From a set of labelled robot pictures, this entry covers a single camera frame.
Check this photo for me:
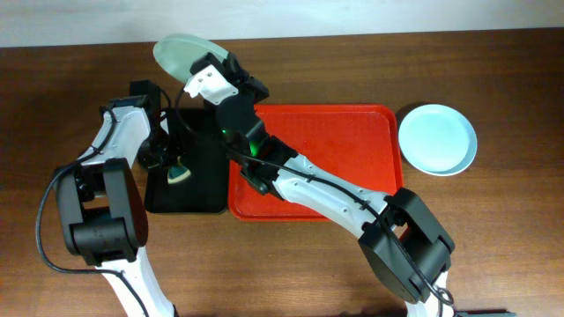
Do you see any green yellow sponge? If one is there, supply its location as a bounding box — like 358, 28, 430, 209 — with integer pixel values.
167, 157, 191, 185

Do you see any mint green plate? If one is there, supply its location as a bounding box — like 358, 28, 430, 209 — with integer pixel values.
152, 33, 228, 84

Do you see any light blue plate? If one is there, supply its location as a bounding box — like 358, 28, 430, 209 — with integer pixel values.
398, 104, 478, 177

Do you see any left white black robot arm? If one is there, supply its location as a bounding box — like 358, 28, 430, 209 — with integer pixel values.
49, 80, 181, 316

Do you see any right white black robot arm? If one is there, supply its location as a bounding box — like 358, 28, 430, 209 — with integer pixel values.
185, 52, 455, 316

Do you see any black tray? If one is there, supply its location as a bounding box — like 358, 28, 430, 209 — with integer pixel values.
145, 108, 229, 214

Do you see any red tray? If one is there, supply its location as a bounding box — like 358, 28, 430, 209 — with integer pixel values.
228, 104, 404, 222

